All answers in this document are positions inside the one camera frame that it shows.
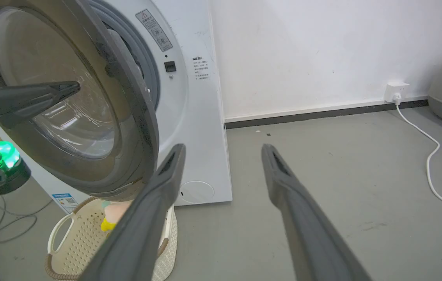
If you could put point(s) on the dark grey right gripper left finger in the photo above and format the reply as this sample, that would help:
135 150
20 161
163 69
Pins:
139 234

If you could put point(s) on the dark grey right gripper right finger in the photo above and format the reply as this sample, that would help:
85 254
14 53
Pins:
306 234

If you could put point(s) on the round grey washing machine door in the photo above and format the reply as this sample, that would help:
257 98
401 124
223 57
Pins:
100 117

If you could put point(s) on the white washing machine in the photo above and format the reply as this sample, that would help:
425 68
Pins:
201 136

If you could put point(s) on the black door latch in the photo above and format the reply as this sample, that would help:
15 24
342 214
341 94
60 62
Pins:
170 66

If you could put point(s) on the pink and yellow cloth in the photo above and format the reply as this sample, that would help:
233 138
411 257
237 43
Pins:
113 214

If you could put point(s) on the cream perforated laundry basket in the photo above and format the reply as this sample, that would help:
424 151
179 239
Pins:
84 242

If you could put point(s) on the round white filter cover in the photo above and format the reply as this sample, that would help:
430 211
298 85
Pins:
196 192

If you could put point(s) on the blue white energy label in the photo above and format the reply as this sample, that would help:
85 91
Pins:
65 201

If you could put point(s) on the dark skirting board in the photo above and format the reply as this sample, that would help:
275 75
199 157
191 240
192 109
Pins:
322 113

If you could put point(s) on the grey warning sticker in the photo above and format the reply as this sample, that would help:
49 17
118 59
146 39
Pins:
153 30

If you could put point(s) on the white wall power socket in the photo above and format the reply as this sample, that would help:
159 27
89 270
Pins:
395 90

